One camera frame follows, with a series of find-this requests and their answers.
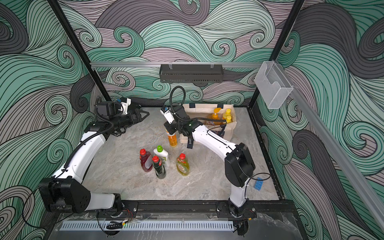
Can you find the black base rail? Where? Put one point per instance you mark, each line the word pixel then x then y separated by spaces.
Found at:
pixel 218 208

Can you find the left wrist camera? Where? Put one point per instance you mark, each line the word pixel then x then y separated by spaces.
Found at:
pixel 112 109

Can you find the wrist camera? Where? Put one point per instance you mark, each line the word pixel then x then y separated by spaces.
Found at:
pixel 112 109
pixel 167 113

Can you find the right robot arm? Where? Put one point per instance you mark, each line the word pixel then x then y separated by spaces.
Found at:
pixel 239 164

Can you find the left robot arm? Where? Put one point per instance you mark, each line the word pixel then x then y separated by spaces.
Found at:
pixel 64 191

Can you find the large orange dish soap bottle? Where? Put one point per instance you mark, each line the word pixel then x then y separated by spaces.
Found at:
pixel 215 118

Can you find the black wall shelf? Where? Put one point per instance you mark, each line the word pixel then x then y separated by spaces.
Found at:
pixel 191 73

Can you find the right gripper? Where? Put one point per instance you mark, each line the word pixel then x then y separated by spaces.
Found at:
pixel 169 126

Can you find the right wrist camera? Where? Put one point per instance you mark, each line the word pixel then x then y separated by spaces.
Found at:
pixel 167 113

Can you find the beige canvas shopping bag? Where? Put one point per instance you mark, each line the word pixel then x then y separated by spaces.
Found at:
pixel 207 111

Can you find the red liquid bottle red cap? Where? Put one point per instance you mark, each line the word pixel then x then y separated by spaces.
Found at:
pixel 146 160

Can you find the blue toy brick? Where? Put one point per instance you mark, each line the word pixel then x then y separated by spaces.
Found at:
pixel 258 184

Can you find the yellow-green bottle red cap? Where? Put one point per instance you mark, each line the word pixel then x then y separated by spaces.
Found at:
pixel 183 166

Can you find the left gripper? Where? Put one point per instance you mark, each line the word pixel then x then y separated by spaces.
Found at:
pixel 138 120

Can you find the white bottle green cap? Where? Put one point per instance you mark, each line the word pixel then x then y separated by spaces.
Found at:
pixel 162 154

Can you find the dark green bottle red cap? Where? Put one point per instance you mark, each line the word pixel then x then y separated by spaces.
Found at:
pixel 159 167

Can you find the clear plastic wall bin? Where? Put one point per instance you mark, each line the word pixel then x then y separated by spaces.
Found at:
pixel 273 84

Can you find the white slotted cable duct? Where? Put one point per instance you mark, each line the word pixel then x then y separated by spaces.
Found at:
pixel 150 226

